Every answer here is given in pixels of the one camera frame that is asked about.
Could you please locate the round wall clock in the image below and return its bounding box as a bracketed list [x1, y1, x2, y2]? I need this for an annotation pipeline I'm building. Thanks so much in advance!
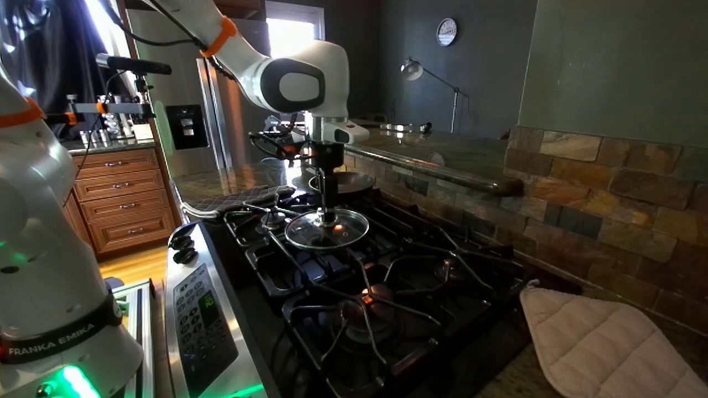
[435, 17, 457, 46]

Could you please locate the wooden drawer cabinet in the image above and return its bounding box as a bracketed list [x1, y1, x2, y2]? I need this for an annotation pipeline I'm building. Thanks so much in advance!
[72, 146, 175, 256]

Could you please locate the silver desk lamp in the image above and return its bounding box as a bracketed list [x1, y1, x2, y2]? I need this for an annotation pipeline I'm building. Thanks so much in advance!
[398, 58, 466, 133]

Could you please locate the black stereo camera on mount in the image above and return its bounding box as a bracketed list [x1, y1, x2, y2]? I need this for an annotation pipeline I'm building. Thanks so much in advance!
[64, 53, 172, 124]

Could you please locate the beige pot holder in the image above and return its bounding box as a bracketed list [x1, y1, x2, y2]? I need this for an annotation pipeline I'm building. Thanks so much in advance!
[519, 285, 708, 398]

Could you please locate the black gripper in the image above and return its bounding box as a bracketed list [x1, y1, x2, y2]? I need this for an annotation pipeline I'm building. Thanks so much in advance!
[310, 141, 343, 213]

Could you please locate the glass lid with steel knob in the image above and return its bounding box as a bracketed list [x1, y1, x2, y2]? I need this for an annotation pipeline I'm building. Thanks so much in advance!
[282, 207, 369, 249]

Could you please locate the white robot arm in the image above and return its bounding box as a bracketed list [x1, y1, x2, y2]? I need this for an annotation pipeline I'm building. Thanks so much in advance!
[0, 0, 353, 398]

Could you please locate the black cable bundle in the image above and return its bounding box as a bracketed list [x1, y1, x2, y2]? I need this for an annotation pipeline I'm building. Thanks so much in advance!
[101, 0, 327, 164]

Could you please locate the stainless steel refrigerator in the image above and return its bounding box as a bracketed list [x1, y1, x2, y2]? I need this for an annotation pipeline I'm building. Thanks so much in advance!
[123, 0, 327, 195]

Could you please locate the black gas stove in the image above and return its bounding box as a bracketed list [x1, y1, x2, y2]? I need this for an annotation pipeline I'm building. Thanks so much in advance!
[164, 192, 528, 398]

